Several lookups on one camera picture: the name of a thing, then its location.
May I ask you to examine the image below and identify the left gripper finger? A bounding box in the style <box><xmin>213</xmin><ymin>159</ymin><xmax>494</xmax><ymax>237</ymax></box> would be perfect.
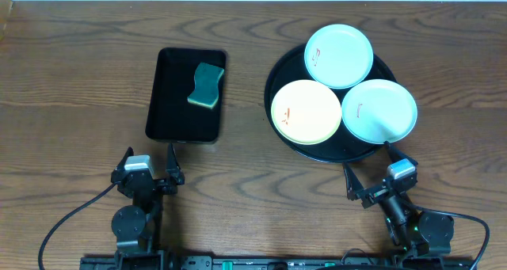
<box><xmin>116</xmin><ymin>146</ymin><xmax>134</xmax><ymax>169</ymax></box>
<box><xmin>166</xmin><ymin>143</ymin><xmax>185</xmax><ymax>185</ymax></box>

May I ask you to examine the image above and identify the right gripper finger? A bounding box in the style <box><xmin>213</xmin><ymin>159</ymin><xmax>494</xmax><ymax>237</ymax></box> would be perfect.
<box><xmin>342</xmin><ymin>162</ymin><xmax>364</xmax><ymax>200</ymax></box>
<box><xmin>383</xmin><ymin>141</ymin><xmax>417</xmax><ymax>166</ymax></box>

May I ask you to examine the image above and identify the light green plate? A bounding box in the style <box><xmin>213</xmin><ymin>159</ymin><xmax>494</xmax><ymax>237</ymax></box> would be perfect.
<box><xmin>303</xmin><ymin>24</ymin><xmax>374</xmax><ymax>89</ymax></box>
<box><xmin>341</xmin><ymin>79</ymin><xmax>418</xmax><ymax>144</ymax></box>

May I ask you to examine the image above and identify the green yellow sponge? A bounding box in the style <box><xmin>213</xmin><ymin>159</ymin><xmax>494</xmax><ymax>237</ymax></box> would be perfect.
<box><xmin>187</xmin><ymin>63</ymin><xmax>224</xmax><ymax>109</ymax></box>

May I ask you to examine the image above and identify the yellow plate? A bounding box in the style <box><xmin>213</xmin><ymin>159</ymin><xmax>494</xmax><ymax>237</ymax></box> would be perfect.
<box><xmin>270</xmin><ymin>79</ymin><xmax>342</xmax><ymax>145</ymax></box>

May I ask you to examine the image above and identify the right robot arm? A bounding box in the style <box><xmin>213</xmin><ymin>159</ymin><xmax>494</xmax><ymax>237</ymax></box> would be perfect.
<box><xmin>342</xmin><ymin>142</ymin><xmax>454</xmax><ymax>257</ymax></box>

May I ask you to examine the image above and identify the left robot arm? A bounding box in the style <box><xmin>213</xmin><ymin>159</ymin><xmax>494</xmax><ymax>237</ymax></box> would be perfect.
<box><xmin>111</xmin><ymin>144</ymin><xmax>185</xmax><ymax>257</ymax></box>

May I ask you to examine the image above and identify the round black tray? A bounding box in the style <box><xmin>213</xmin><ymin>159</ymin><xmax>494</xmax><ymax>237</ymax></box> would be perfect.
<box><xmin>264</xmin><ymin>44</ymin><xmax>383</xmax><ymax>163</ymax></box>

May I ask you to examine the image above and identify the black rectangular tray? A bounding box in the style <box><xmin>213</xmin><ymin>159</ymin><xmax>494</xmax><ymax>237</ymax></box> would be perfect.
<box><xmin>145</xmin><ymin>48</ymin><xmax>227</xmax><ymax>143</ymax></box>

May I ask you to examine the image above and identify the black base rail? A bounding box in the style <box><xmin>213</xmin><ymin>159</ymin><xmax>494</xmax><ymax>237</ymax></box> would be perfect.
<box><xmin>79</xmin><ymin>256</ymin><xmax>472</xmax><ymax>270</ymax></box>

